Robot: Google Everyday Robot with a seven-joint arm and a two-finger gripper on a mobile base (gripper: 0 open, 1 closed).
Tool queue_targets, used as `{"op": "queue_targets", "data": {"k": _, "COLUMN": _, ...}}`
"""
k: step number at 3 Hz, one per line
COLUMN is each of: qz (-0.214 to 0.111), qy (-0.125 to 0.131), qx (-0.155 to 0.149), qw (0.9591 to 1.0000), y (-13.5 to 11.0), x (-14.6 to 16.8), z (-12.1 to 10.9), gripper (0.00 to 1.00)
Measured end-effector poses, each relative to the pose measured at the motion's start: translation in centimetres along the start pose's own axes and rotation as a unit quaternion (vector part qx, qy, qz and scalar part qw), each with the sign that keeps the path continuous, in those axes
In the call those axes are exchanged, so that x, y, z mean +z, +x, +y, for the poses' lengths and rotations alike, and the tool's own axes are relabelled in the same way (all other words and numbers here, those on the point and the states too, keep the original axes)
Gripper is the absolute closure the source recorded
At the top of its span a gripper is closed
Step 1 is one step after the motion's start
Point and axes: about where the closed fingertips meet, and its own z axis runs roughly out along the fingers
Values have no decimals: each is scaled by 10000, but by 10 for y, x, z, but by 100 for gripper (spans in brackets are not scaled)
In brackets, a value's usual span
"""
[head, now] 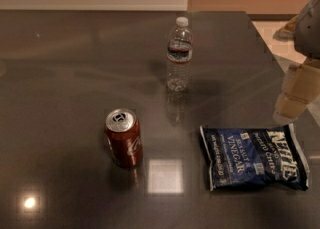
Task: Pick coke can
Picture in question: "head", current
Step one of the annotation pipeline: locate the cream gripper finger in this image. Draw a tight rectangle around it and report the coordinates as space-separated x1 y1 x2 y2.
273 93 307 125
282 58 320 103

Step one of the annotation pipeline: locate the red coke can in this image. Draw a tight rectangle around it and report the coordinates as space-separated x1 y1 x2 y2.
105 108 143 168

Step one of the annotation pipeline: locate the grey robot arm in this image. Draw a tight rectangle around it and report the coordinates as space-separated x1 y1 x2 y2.
273 0 320 125

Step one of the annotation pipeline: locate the blue kettle chips bag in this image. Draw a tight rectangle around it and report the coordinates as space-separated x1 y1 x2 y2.
200 124 309 191

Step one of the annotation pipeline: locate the clear plastic water bottle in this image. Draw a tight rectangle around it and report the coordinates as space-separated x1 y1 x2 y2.
166 17 193 92

